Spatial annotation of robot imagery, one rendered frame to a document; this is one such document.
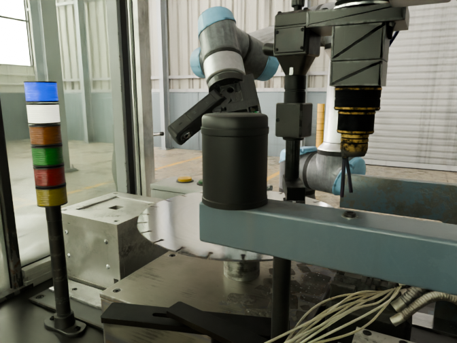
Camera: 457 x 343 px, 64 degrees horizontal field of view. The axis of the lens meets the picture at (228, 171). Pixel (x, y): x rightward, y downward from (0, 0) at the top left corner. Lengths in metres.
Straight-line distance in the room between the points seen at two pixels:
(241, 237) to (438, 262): 0.15
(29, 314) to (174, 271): 0.29
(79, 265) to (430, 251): 0.70
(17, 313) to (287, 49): 0.66
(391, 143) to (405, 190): 5.77
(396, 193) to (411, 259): 0.41
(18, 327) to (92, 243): 0.18
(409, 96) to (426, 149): 0.85
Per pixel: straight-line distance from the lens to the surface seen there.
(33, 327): 0.77
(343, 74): 0.49
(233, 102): 0.67
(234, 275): 0.61
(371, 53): 0.49
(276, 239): 0.31
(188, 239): 0.50
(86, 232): 0.80
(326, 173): 1.08
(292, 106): 0.54
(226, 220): 0.32
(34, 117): 0.62
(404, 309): 0.49
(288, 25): 0.56
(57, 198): 0.63
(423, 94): 6.40
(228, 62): 0.68
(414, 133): 6.43
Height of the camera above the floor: 1.14
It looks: 12 degrees down
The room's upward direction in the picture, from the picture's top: straight up
